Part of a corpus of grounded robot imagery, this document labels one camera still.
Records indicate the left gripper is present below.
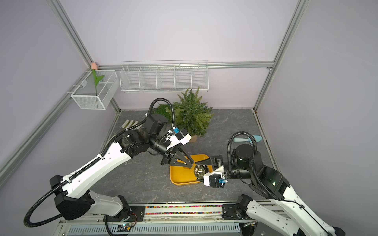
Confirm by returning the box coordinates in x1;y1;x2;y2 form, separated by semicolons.
150;135;195;168

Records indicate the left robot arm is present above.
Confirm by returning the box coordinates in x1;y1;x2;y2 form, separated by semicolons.
23;98;194;228

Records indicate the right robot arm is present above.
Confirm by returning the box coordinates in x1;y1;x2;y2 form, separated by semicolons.
194;131;345;236

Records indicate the small green christmas tree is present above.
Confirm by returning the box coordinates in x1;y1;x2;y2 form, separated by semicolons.
173;88;214;143

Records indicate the yellow plastic tray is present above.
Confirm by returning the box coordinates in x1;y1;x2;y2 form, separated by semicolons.
169;154;210;186

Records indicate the teal plastic trowel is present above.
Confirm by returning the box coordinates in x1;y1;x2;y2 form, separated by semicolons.
234;135;263;145

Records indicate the beige work glove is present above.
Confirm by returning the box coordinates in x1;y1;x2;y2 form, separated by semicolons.
121;120;139;129

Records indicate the small white mesh basket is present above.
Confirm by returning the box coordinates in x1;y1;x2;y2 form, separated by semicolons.
71;70;120;110

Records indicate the artificial pink tulip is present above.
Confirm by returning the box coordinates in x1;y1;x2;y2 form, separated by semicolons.
91;62;104;95

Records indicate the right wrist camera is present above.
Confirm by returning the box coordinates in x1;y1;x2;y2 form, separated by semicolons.
203;174;227;188

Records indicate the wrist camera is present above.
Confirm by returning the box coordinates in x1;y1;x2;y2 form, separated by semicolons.
203;174;227;188
167;127;192;149

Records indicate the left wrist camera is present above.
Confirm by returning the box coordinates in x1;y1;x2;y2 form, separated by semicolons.
167;127;192;149

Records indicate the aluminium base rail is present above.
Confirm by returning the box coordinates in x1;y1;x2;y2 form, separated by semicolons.
58;202;308;227

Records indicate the long white wire basket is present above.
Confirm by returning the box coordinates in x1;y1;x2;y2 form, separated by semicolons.
120;60;209;92

